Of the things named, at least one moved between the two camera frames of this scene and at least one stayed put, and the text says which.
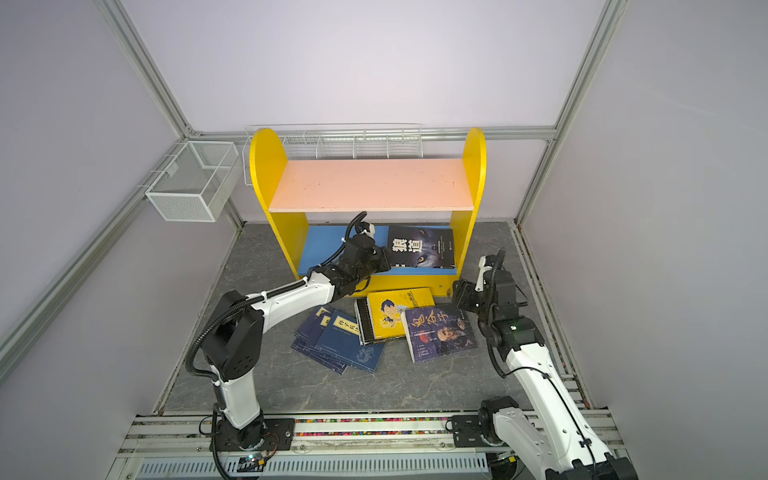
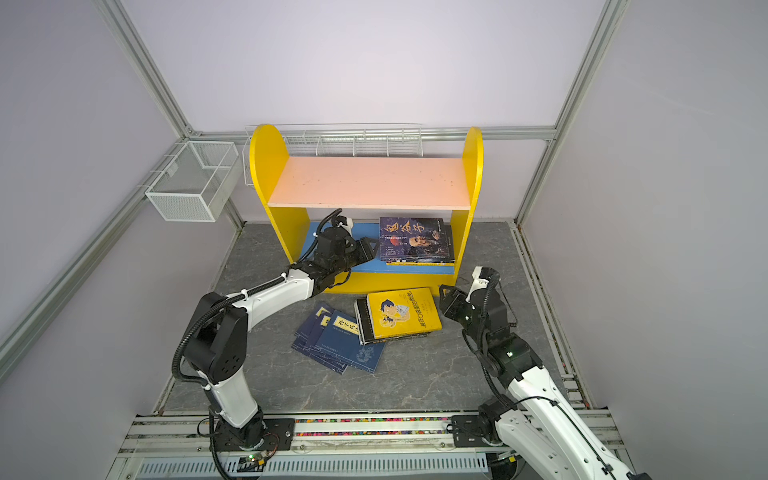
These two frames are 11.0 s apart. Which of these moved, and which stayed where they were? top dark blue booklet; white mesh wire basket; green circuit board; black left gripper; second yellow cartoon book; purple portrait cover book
Moved: purple portrait cover book; black left gripper
Stayed: white mesh wire basket; green circuit board; second yellow cartoon book; top dark blue booklet
